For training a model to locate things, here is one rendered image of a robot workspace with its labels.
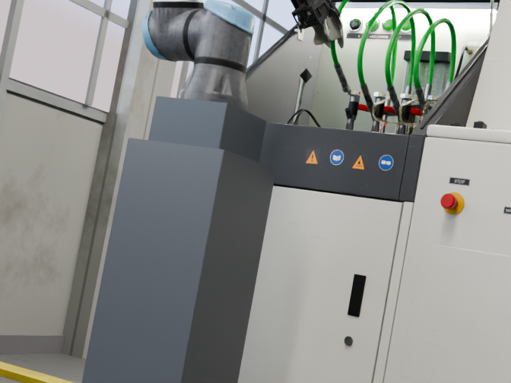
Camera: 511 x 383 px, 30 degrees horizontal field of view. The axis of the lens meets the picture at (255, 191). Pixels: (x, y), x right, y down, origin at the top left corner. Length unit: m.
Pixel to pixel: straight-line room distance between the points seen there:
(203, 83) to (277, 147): 0.51
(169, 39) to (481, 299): 0.90
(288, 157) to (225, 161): 0.56
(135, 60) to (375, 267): 2.38
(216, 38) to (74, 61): 2.23
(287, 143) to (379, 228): 0.35
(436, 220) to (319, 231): 0.31
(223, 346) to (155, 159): 0.42
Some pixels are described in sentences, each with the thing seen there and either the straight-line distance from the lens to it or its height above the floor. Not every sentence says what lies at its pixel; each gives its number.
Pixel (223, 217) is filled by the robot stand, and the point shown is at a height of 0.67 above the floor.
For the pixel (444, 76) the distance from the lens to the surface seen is 2.90.
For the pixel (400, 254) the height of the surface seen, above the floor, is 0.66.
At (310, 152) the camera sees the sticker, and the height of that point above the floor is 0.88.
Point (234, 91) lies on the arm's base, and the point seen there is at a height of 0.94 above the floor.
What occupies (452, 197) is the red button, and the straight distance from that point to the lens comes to 2.20.
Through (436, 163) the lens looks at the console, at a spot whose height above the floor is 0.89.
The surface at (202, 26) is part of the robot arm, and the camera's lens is 2.09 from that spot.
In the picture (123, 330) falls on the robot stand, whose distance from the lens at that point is 2.00.
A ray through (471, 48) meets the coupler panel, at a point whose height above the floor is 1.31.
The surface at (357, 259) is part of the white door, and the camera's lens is 2.32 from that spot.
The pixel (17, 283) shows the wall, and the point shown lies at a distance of 4.17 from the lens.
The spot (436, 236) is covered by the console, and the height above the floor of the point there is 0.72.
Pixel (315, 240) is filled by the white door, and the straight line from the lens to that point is 2.38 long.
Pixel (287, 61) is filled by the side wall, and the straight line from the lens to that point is 2.96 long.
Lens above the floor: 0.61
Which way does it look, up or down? 4 degrees up
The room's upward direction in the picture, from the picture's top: 10 degrees clockwise
